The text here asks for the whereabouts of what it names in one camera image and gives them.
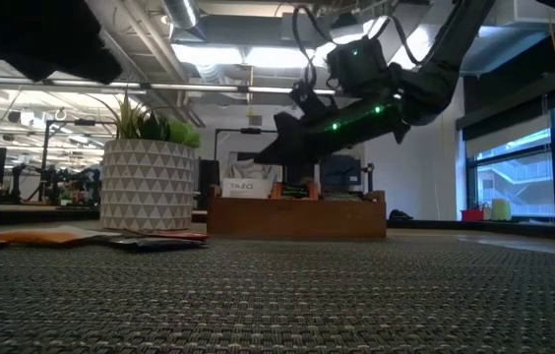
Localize yellow-green cup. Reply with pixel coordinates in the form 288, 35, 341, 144
491, 198, 513, 222

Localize small dark background monitor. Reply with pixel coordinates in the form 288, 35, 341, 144
284, 161, 316, 186

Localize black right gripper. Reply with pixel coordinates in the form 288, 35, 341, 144
255, 81, 409, 166

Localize silver ventilation duct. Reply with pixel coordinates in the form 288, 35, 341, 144
85, 0, 195, 99

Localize long ceiling light bar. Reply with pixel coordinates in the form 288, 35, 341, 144
0, 76, 338, 95

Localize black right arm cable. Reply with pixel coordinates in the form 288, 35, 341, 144
290, 4, 436, 89

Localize white triangle-patterned plant pot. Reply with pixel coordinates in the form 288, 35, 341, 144
99, 139, 197, 232

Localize black rectangular background panel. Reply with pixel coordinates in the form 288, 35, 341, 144
197, 159, 220, 198

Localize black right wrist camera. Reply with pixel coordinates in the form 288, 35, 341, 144
325, 37, 393, 98

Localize black background rig frame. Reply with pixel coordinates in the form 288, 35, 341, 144
39, 117, 116, 203

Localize brown wooden tea organizer box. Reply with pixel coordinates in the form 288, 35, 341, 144
207, 184, 388, 241

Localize blue green tea packets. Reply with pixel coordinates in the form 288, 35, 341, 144
108, 237, 209, 253

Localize grey woven placemat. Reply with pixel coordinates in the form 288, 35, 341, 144
0, 238, 555, 354

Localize green succulent plant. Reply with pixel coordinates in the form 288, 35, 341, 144
88, 90, 203, 149

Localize white orange Tazo tea packet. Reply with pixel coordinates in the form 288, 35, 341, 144
0, 224, 111, 247
230, 157, 282, 181
220, 177, 273, 200

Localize background black robot arms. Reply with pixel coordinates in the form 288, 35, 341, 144
9, 164, 104, 207

